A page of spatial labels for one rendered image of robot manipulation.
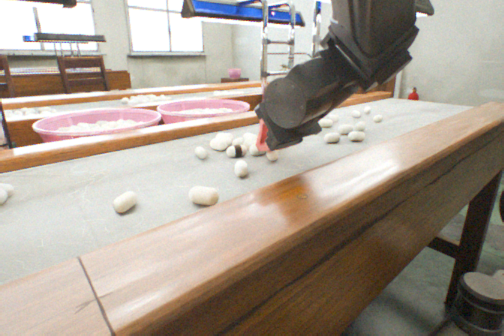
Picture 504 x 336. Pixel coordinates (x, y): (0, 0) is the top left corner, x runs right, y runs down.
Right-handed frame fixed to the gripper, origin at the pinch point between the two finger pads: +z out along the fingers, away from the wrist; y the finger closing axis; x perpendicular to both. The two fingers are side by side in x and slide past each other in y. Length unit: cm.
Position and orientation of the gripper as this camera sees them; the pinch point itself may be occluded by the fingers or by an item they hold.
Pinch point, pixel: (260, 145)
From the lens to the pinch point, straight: 51.1
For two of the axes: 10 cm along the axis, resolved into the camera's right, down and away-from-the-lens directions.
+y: -7.6, 2.0, -6.2
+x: 4.3, 8.7, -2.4
